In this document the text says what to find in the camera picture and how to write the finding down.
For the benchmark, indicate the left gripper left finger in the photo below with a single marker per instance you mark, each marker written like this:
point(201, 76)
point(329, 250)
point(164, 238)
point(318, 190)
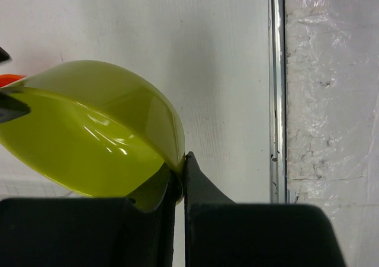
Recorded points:
point(135, 230)

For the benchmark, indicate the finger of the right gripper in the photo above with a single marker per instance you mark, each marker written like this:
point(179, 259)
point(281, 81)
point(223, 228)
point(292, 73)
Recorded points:
point(4, 56)
point(12, 108)

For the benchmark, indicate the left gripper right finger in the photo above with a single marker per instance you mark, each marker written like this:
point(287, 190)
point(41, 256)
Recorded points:
point(220, 232)

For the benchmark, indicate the orange bowl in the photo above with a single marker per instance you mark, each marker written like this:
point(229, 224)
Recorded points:
point(7, 79)

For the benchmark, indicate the green bowl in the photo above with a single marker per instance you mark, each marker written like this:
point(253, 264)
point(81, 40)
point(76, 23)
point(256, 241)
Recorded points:
point(95, 128)

